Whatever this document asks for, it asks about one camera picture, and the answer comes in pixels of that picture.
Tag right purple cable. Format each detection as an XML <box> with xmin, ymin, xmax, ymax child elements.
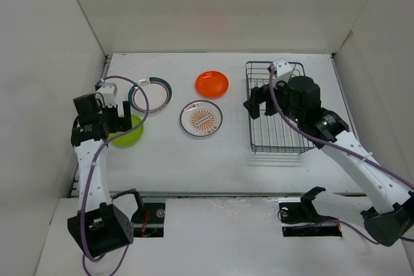
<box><xmin>268</xmin><ymin>69</ymin><xmax>414</xmax><ymax>244</ymax></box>

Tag black wire dish rack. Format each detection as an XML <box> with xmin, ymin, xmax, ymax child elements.
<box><xmin>245</xmin><ymin>61</ymin><xmax>315</xmax><ymax>154</ymax></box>

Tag purple cable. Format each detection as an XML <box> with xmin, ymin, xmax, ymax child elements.
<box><xmin>79</xmin><ymin>75</ymin><xmax>150</xmax><ymax>276</ymax></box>
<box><xmin>268</xmin><ymin>69</ymin><xmax>414</xmax><ymax>244</ymax></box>

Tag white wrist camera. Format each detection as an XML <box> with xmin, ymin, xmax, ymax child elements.
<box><xmin>95</xmin><ymin>83</ymin><xmax>118</xmax><ymax>108</ymax></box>
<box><xmin>268</xmin><ymin>58</ymin><xmax>293</xmax><ymax>83</ymax></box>

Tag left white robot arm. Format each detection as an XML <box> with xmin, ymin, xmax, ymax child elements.
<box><xmin>67</xmin><ymin>94</ymin><xmax>145</xmax><ymax>261</ymax></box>

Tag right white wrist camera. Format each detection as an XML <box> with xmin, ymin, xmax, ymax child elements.
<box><xmin>268</xmin><ymin>58</ymin><xmax>293</xmax><ymax>83</ymax></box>

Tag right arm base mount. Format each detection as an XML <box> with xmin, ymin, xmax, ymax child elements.
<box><xmin>278</xmin><ymin>187</ymin><xmax>342</xmax><ymax>237</ymax></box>

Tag white plate orange sunburst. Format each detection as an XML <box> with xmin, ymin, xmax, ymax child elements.
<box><xmin>179</xmin><ymin>100</ymin><xmax>223</xmax><ymax>138</ymax></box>

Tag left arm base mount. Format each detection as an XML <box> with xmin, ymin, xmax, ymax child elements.
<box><xmin>131</xmin><ymin>190</ymin><xmax>166</xmax><ymax>238</ymax></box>

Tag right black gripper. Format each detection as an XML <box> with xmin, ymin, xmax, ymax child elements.
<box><xmin>243</xmin><ymin>75</ymin><xmax>304</xmax><ymax>124</ymax></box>

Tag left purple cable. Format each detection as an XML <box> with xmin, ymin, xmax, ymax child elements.
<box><xmin>79</xmin><ymin>75</ymin><xmax>150</xmax><ymax>276</ymax></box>

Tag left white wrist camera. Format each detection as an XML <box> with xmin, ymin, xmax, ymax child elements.
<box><xmin>95</xmin><ymin>83</ymin><xmax>118</xmax><ymax>108</ymax></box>

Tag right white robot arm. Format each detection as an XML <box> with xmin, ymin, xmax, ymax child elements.
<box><xmin>243</xmin><ymin>76</ymin><xmax>413</xmax><ymax>247</ymax></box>

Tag white plate teal rim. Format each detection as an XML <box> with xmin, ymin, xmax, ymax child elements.
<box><xmin>127</xmin><ymin>77</ymin><xmax>173</xmax><ymax>114</ymax></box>

